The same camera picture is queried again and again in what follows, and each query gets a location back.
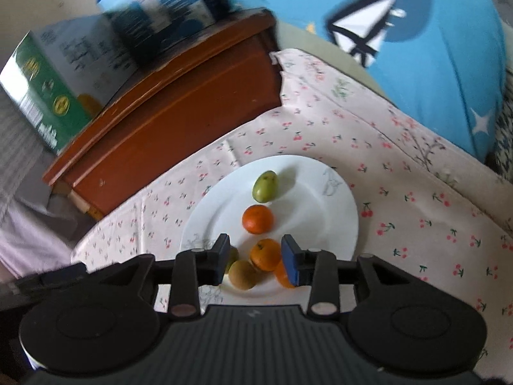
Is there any brown longan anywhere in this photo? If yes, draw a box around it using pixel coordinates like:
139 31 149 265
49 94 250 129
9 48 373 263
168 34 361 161
228 260 259 290

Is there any green and grey carton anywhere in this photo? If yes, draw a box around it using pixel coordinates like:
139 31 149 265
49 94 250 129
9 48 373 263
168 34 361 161
0 14 139 157

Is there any brown-spotted green jujube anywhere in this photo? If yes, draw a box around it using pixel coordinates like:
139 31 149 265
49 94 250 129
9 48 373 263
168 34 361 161
252 170 279 203

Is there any blue carton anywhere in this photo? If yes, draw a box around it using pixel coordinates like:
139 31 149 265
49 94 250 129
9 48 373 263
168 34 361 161
95 0 229 67

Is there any cherry print tablecloth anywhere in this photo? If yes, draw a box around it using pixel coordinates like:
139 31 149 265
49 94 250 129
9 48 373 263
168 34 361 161
71 48 513 385

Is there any white plate with grey drawing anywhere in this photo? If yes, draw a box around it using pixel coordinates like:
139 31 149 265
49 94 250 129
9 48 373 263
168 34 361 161
180 155 358 307

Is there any grey-green bed sheet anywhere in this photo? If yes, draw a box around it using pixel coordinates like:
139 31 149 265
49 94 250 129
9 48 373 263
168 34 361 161
276 20 397 105

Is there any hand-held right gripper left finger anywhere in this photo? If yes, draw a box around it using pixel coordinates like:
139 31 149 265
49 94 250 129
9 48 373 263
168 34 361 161
94 233 232 321

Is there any blue cartoon pillow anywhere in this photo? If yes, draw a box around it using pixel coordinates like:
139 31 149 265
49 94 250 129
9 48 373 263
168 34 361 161
234 0 506 161

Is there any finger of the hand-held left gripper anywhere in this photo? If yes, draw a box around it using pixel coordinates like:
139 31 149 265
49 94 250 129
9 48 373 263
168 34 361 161
38 262 88 286

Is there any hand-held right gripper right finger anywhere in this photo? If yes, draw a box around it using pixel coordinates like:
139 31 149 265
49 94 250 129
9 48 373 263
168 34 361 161
281 234 419 318

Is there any checkered grey curtain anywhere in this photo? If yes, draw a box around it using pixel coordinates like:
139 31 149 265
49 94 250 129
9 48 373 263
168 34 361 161
0 88 95 281

